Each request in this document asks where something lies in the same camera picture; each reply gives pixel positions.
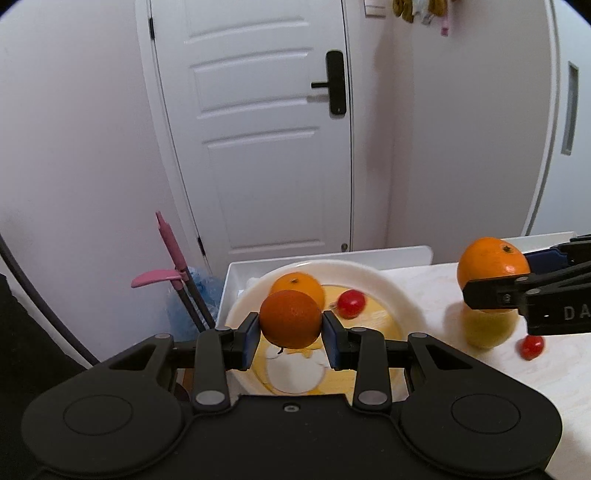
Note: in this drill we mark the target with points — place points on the brown hanging plush toy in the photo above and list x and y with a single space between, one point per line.
404 9

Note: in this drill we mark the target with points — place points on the white light switch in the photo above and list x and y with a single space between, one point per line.
375 8

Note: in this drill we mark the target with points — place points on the pink hanging tag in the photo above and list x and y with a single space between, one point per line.
445 25

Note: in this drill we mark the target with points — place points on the cherry tomato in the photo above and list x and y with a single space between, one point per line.
351 303
532 347

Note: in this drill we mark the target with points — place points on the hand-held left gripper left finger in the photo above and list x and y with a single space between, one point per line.
250 344

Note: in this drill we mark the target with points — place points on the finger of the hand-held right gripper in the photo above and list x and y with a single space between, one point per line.
545 259
494 295

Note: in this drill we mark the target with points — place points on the dark orange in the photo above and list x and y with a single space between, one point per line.
291 318

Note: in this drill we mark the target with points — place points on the white cabinet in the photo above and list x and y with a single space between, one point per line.
572 194

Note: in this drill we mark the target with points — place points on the white panelled door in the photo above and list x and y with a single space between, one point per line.
254 184

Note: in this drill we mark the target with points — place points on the blue plastic bag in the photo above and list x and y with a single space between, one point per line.
207 286

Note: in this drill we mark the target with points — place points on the white raised-edge tray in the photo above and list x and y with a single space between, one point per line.
323 256

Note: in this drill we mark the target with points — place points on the yellow and white bowl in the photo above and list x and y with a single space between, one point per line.
392 300

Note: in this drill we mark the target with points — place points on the green apple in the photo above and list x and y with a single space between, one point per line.
489 330

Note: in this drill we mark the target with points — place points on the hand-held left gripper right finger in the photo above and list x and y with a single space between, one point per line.
330 344

